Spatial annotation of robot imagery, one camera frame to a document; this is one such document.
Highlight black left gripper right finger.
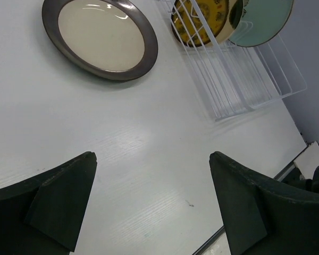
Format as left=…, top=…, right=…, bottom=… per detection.
left=209, top=151, right=319, bottom=254

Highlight yellow patterned plate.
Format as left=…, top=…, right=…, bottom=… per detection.
left=171, top=0, right=235, bottom=48

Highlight light blue flower plate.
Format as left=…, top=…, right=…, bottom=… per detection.
left=229, top=0, right=294, bottom=47

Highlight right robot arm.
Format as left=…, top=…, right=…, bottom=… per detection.
left=281, top=166, right=319, bottom=194

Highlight cream bowl with black flowers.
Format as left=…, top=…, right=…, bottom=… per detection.
left=214, top=0, right=249, bottom=44

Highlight grey rimmed cream plate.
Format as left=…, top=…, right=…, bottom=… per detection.
left=41, top=1, right=158, bottom=81

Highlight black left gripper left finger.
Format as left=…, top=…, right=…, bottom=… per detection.
left=0, top=151, right=97, bottom=254

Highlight white wire dish rack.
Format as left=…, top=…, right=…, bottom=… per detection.
left=162, top=1, right=307, bottom=120

